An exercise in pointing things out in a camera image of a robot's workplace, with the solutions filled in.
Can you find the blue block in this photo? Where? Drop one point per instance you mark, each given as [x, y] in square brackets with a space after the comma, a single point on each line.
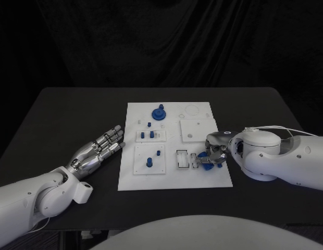
[208, 167]

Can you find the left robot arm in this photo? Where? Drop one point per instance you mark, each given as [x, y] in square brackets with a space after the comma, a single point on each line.
[15, 205]

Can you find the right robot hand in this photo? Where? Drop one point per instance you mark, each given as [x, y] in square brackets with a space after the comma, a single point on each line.
[217, 154]

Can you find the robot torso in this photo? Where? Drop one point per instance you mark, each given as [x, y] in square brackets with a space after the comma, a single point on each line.
[207, 234]

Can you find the blue long cylinder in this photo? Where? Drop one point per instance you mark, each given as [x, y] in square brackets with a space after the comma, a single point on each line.
[149, 162]

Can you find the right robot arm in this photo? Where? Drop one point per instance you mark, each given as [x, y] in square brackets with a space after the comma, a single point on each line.
[290, 156]

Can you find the white task board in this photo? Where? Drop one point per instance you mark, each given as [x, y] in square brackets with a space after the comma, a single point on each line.
[172, 175]

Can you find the blue plug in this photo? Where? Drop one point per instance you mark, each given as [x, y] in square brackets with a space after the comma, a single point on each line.
[143, 135]
[152, 134]

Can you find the blue gear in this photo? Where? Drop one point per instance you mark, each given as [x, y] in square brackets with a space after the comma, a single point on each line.
[159, 113]

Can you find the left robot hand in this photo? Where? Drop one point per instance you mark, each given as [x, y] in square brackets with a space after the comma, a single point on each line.
[100, 148]

